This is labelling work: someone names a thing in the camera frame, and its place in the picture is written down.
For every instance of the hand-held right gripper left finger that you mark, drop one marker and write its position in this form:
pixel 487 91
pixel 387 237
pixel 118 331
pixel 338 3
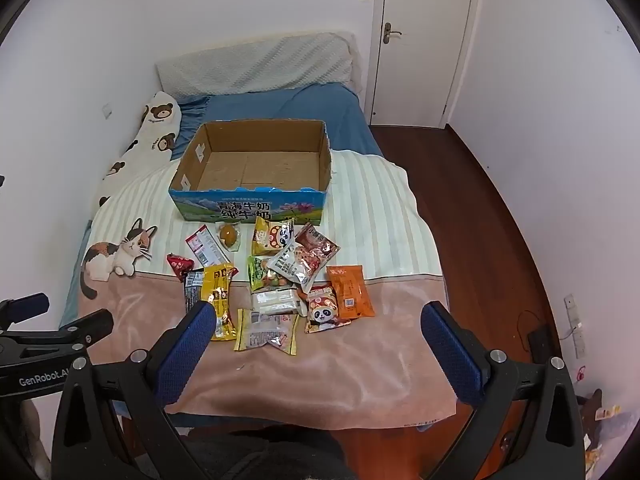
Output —
pixel 187 352

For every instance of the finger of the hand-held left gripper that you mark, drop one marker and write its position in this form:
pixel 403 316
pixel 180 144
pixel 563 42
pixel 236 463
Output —
pixel 25 308
pixel 75 330

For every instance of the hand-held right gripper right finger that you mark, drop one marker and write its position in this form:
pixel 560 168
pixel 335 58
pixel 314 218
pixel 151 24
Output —
pixel 452 355

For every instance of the green yellow snack packet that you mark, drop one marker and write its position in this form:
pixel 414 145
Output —
pixel 260 272

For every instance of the white cookie packet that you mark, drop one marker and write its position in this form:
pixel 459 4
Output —
pixel 292 265

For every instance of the printed cardboard box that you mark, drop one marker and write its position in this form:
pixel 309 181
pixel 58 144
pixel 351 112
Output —
pixel 250 170

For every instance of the black snack packet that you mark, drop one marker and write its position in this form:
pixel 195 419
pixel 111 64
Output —
pixel 192 287

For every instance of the long yellow snack packet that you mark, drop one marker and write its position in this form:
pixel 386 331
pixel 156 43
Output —
pixel 220 290

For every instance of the yellow clear bread packet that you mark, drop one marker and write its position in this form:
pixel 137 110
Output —
pixel 265 332

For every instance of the red triangular snack packet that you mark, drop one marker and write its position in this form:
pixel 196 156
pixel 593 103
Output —
pixel 179 265

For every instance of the black power adapter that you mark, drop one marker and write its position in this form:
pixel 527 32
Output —
pixel 542 341

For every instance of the white wrapped snack packet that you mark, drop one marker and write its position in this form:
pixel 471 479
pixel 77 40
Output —
pixel 277 302

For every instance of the red white snack packet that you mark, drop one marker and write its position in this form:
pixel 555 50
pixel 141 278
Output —
pixel 204 245

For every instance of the orange snack packet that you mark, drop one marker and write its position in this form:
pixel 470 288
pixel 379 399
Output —
pixel 350 292

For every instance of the braised egg packet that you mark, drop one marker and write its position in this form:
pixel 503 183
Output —
pixel 227 235

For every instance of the white power strip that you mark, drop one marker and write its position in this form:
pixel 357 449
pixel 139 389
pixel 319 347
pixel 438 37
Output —
pixel 575 327

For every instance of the red panda snack packet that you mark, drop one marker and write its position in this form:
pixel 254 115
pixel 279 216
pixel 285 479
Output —
pixel 325 310

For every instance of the yellow panda snack packet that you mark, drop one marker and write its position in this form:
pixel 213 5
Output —
pixel 270 237

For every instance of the brown red pastry packet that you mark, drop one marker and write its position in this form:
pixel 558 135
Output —
pixel 317 250

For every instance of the bear print pillow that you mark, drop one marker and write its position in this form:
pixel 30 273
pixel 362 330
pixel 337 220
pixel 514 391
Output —
pixel 150 135

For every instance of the blue bed sheet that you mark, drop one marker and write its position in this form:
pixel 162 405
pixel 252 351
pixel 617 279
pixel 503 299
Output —
pixel 280 105

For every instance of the grey pillow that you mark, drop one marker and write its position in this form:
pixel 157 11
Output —
pixel 260 62

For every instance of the white door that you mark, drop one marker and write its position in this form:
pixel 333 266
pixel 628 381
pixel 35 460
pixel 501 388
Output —
pixel 425 35

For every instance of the white wall outlet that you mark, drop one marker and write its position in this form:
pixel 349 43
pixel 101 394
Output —
pixel 106 111

